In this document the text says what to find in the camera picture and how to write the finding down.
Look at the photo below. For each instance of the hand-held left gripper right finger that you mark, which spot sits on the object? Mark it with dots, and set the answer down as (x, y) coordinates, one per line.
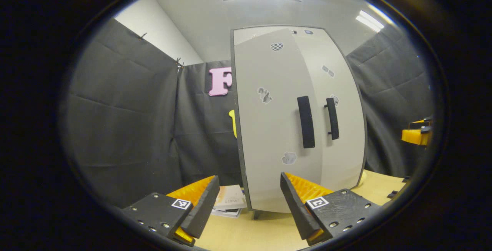
(296, 205)

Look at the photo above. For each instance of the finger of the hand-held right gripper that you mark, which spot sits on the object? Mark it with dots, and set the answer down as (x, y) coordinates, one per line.
(413, 136)

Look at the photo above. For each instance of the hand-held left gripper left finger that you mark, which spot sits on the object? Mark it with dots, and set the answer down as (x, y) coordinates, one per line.
(203, 208)

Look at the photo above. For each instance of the grey cabinet door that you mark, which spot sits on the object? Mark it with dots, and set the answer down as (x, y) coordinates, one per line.
(348, 89)
(269, 135)

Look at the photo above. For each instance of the grey shoe cabinet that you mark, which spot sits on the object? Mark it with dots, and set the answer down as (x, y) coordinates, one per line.
(250, 34)

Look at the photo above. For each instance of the white book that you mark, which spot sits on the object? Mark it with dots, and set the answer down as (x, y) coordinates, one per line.
(226, 212)

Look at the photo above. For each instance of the beige book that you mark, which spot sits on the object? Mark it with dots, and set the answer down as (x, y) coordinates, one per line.
(230, 197)

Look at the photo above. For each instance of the small black clip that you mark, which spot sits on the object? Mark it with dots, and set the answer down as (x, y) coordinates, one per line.
(392, 194)

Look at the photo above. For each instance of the small ceiling light panel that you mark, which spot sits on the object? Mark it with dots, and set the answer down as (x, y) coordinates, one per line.
(369, 21)

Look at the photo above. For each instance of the black backdrop cloth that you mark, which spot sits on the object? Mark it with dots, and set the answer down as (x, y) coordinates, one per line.
(123, 108)

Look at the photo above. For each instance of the metal cloth clip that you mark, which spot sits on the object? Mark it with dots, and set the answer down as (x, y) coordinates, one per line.
(179, 63)
(142, 35)

